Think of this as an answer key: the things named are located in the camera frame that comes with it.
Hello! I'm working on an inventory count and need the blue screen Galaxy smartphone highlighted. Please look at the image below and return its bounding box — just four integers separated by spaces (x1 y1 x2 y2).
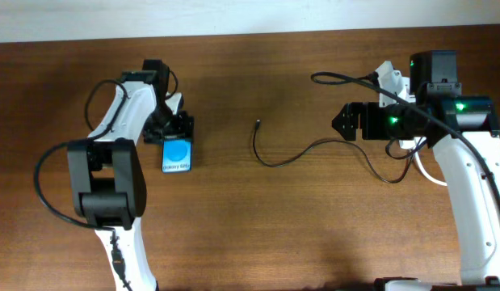
162 139 192 174

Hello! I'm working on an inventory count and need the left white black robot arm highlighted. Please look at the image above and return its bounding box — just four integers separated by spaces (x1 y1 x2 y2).
67 59 194 290

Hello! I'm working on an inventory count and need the white power strip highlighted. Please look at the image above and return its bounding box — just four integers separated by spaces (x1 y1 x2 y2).
398 137 426 150

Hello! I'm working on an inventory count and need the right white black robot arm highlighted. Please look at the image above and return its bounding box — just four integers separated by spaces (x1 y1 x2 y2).
332 50 500 290

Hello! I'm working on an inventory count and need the black USB charging cable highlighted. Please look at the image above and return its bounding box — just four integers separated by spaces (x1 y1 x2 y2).
251 119 428 184

